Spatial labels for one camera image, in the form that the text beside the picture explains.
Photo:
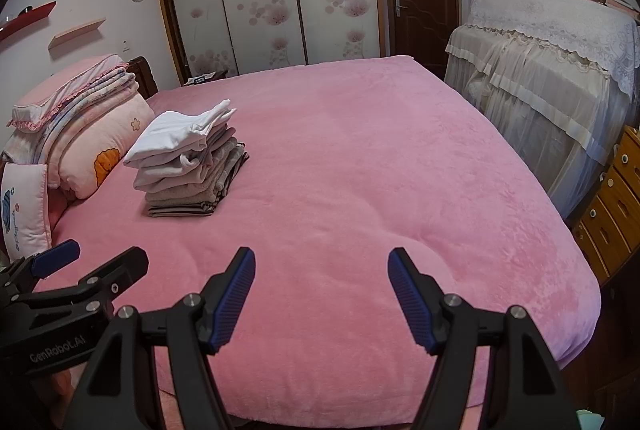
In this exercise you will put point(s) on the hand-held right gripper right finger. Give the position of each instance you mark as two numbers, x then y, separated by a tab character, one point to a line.
410	300

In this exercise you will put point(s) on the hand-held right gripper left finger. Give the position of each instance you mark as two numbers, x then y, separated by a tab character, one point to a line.
235	300

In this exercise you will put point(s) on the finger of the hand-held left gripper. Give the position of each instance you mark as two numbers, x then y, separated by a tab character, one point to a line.
55	255
125	267

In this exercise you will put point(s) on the white printed sweatshirt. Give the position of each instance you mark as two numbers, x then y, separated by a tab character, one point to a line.
170	134

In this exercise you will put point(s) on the stack of folded grey clothes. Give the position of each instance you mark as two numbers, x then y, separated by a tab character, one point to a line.
200	190

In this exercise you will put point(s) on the white pink cushion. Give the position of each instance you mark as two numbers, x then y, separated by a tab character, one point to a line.
22	210

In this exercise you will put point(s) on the pink bed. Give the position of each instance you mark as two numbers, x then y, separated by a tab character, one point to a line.
350	159

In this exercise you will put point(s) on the folded striped blanket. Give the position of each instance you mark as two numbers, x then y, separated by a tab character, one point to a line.
95	102

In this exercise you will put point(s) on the dark wooden headboard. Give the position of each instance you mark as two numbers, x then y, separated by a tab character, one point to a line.
142	77

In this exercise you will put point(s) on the nightstand with papers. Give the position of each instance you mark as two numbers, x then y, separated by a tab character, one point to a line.
205	77

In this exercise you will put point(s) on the wooden drawer cabinet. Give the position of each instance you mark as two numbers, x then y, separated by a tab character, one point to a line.
615	210

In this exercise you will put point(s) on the lace covered piano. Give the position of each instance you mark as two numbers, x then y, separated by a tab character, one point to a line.
540	74

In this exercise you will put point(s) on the pink wall shelf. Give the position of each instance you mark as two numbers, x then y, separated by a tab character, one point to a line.
77	33

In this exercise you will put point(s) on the red wall shelf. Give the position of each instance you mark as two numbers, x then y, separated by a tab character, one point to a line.
30	17

